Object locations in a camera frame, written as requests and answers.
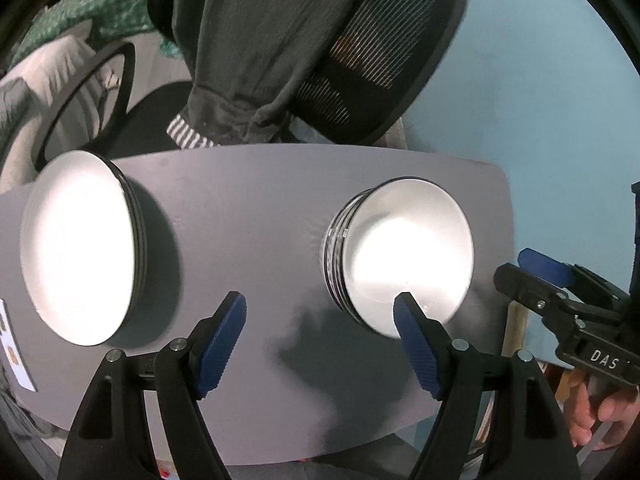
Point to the white pillow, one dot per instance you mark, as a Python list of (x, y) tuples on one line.
[(45, 72)]

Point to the black mesh office chair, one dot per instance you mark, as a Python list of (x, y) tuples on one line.
[(395, 35)]

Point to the dark grey garment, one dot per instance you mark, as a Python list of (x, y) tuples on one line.
[(260, 35)]

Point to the white plate black rim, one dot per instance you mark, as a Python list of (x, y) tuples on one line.
[(75, 245)]

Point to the light blue smartphone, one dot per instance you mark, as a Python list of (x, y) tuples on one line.
[(17, 355)]

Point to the person's right hand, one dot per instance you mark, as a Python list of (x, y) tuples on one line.
[(580, 412)]

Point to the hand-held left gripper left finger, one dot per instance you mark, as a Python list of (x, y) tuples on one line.
[(222, 345)]

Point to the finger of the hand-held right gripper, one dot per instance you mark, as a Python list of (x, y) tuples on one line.
[(525, 287), (542, 262)]

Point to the grey white striped cloth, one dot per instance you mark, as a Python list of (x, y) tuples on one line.
[(192, 134)]

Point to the green checked cloth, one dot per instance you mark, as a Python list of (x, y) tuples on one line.
[(75, 15)]

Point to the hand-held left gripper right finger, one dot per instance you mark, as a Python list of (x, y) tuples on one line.
[(417, 350)]

